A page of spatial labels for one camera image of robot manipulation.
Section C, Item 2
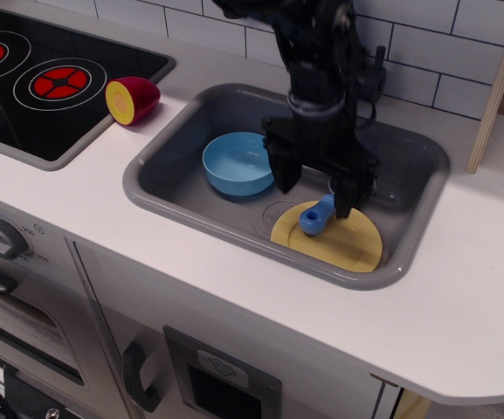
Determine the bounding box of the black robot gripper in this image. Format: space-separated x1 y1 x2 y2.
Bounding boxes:
261 111 379 219

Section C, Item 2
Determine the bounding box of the blue handled grey spoon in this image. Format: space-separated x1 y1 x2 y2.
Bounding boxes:
299 186 335 236

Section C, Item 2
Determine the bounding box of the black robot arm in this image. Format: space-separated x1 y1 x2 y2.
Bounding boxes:
216 1 379 218

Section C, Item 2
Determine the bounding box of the blue plastic bowl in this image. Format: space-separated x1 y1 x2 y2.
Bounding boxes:
202 132 274 196

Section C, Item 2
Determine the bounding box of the grey toy sink basin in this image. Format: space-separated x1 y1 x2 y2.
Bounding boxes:
123 84 450 290

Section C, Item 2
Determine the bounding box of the yellow plastic plate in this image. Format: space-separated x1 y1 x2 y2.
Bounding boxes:
271 201 383 273

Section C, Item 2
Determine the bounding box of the dark grey toy faucet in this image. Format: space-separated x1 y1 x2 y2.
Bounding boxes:
359 45 387 105

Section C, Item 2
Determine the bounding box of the red yellow toy fruit half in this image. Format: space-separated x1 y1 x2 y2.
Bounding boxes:
105 76 161 126

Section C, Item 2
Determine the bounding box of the grey dispenser panel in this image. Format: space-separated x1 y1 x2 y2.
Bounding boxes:
163 326 282 419

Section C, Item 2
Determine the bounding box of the black toy stovetop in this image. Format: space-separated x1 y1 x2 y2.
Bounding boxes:
0 10 176 171

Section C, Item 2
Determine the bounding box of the grey oven knob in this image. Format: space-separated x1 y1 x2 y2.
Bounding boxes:
0 219 29 260

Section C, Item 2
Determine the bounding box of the toy oven door window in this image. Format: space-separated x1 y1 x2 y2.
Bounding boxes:
0 295 83 385

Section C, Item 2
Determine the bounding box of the wooden side post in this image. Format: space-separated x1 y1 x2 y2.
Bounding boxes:
466 0 504 175

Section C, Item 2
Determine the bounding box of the dark grey cabinet handle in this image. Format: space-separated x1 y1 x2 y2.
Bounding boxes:
122 341 161 413

